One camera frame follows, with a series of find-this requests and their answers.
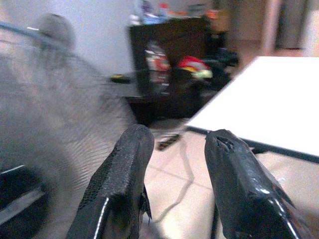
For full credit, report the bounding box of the small dark object on floor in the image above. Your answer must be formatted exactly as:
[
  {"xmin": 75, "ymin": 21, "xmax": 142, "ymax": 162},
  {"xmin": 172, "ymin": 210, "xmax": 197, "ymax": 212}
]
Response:
[{"xmin": 156, "ymin": 133, "xmax": 180, "ymax": 151}]

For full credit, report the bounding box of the large grey standing fan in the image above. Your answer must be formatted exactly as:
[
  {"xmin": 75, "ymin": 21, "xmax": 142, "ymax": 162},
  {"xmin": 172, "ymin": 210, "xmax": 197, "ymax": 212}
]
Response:
[{"xmin": 0, "ymin": 13, "xmax": 140, "ymax": 225}]

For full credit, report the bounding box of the red and yellow toy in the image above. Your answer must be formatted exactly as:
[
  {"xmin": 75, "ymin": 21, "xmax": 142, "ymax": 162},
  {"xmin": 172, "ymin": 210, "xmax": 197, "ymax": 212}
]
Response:
[{"xmin": 177, "ymin": 56, "xmax": 214, "ymax": 80}]

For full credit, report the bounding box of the white table with black frame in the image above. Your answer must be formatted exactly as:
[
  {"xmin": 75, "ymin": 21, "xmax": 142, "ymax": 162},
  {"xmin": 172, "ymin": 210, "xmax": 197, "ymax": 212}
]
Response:
[{"xmin": 185, "ymin": 56, "xmax": 319, "ymax": 164}]

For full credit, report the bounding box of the dark wooden cabinet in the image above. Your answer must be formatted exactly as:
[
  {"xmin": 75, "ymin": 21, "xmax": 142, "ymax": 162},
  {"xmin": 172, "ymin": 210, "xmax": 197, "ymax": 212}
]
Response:
[{"xmin": 126, "ymin": 16, "xmax": 240, "ymax": 126}]

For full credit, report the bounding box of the black fan base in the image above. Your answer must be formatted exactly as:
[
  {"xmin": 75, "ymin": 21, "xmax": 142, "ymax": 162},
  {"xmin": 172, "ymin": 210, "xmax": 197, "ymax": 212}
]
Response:
[{"xmin": 0, "ymin": 164, "xmax": 52, "ymax": 239}]

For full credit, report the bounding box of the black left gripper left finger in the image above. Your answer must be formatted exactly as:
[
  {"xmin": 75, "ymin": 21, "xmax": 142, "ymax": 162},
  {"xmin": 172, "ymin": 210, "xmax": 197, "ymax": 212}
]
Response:
[{"xmin": 65, "ymin": 124, "xmax": 156, "ymax": 239}]

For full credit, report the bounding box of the clutter of bottles on cabinet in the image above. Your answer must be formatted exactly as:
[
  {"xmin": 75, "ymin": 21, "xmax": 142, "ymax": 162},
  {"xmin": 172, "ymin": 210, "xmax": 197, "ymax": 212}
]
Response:
[{"xmin": 129, "ymin": 0, "xmax": 226, "ymax": 25}]

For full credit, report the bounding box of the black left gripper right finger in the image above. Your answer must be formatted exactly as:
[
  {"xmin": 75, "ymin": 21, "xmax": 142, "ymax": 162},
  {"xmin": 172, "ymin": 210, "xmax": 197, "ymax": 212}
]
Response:
[{"xmin": 204, "ymin": 128, "xmax": 314, "ymax": 239}]

